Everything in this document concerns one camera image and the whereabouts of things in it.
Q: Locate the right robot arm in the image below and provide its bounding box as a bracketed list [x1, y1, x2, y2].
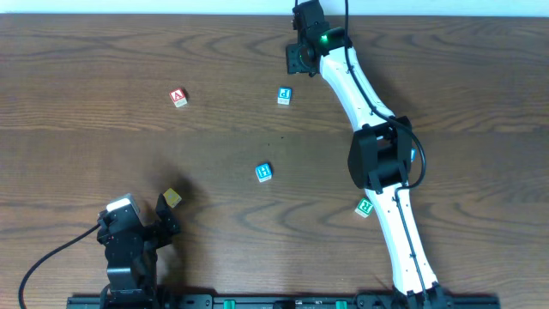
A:
[286, 1, 437, 308]

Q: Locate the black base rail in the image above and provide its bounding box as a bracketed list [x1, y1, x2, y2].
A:
[66, 293, 502, 309]

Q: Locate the blue letter P block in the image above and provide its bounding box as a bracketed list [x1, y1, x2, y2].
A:
[277, 87, 292, 106]

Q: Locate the blue letter H block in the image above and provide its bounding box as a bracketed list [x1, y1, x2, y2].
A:
[255, 163, 273, 183]

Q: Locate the yellow wooden block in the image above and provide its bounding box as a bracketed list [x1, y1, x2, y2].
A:
[163, 188, 182, 208]

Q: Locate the red letter A block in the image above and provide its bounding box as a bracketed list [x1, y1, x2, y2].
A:
[170, 88, 188, 108]

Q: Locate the green letter R block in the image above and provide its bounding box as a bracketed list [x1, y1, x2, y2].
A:
[354, 197, 374, 218]

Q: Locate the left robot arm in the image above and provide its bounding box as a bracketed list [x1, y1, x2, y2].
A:
[97, 194, 180, 303]

